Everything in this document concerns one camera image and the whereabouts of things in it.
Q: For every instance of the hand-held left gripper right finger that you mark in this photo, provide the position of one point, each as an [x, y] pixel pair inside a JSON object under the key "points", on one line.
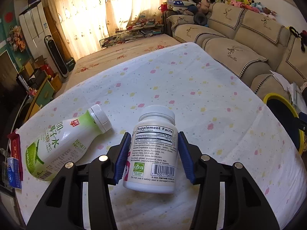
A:
{"points": [[186, 158]]}

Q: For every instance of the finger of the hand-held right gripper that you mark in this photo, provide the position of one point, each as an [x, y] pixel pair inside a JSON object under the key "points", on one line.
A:
{"points": [[302, 124]]}

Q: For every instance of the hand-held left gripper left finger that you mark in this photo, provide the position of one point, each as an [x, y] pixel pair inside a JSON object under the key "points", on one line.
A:
{"points": [[122, 158]]}

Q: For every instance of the yellow-rimmed black trash bin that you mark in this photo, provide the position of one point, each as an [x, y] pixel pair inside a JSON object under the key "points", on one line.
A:
{"points": [[280, 105]]}

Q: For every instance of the white supplement bottle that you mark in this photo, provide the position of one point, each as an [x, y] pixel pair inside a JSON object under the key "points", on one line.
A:
{"points": [[153, 153]]}

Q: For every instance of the papers on sofa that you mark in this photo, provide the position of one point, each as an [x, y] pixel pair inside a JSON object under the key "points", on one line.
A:
{"points": [[285, 83]]}

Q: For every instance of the green and white drink bottle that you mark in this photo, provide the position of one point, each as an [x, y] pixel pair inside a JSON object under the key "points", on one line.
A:
{"points": [[60, 146]]}

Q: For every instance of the dotted white tablecloth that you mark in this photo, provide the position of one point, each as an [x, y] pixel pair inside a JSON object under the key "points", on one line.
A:
{"points": [[191, 88]]}

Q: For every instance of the black plush toy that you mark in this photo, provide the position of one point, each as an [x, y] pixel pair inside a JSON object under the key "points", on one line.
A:
{"points": [[298, 36]]}

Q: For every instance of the green wooden cabinet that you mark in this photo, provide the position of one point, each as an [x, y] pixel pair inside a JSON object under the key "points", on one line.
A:
{"points": [[44, 93]]}

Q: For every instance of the floral beige cover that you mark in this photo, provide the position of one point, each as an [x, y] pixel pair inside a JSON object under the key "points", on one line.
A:
{"points": [[108, 57]]}

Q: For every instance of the beige sofa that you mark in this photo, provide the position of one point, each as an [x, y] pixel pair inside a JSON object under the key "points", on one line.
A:
{"points": [[227, 50]]}

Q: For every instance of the red packet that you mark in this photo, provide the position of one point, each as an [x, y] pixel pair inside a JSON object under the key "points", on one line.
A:
{"points": [[16, 146]]}

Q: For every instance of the blue packet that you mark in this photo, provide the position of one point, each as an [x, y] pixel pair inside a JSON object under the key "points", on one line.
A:
{"points": [[13, 175]]}

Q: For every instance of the glass coffee table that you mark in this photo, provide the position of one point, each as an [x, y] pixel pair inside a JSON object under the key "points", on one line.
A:
{"points": [[124, 39]]}

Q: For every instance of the black tower fan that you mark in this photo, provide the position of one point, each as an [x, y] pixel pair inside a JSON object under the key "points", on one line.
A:
{"points": [[57, 57]]}

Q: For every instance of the cardboard boxes by fan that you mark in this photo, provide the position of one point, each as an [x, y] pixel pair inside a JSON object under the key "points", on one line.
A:
{"points": [[38, 69]]}

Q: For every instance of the pile of books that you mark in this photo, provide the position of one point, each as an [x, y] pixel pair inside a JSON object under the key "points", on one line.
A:
{"points": [[141, 28]]}

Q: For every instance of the pile of plush toys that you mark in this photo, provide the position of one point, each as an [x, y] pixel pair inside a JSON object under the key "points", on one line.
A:
{"points": [[239, 2]]}

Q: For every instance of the grey neck pillow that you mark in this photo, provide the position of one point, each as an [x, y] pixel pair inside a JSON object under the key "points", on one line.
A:
{"points": [[200, 18]]}

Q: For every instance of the cream patterned curtains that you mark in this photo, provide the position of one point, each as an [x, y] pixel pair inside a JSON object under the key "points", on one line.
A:
{"points": [[108, 9]]}

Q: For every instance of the red bag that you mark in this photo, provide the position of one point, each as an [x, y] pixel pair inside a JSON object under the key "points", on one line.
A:
{"points": [[164, 7]]}

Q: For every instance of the blue star-printed bag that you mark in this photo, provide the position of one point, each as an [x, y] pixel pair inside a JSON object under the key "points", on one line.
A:
{"points": [[178, 3]]}

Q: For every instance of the artificial flower bunch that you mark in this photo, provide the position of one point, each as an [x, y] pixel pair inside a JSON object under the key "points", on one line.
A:
{"points": [[16, 38]]}

